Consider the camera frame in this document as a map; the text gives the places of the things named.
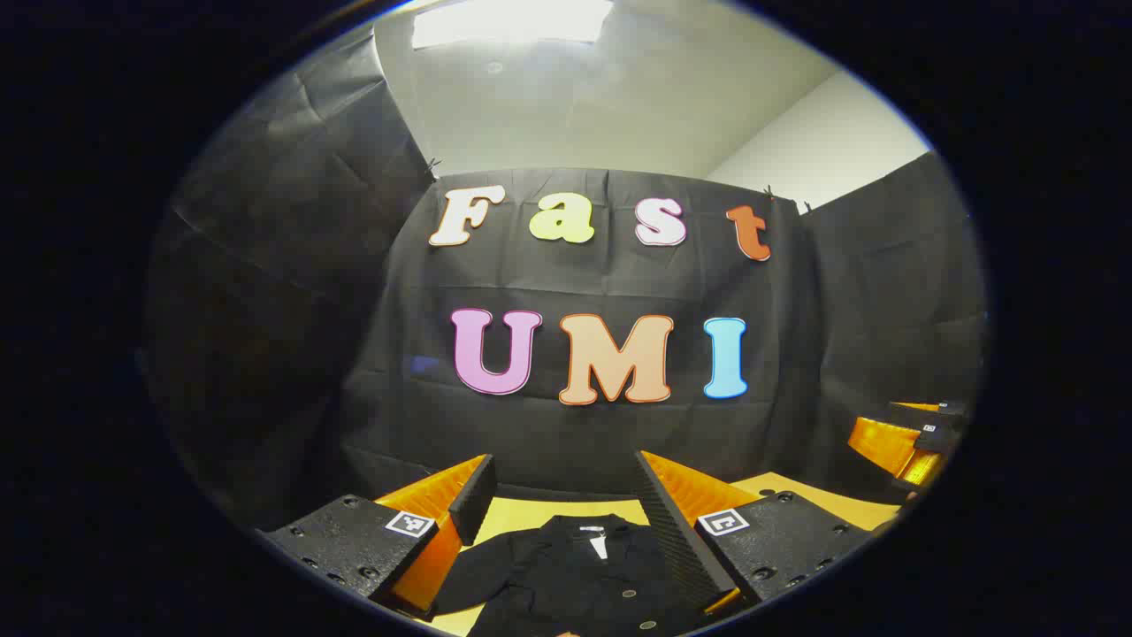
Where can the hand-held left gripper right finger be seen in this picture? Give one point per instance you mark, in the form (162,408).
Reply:
(676,540)

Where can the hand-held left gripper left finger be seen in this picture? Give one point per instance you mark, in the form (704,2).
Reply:
(476,500)

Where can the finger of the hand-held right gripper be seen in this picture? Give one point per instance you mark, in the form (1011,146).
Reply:
(884,442)
(951,408)

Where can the black buttoned jacket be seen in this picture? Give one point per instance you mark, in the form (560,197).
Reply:
(566,575)

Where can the black backdrop cloth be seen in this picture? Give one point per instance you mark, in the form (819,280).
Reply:
(601,283)

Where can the ceiling light panel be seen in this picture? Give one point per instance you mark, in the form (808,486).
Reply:
(513,22)

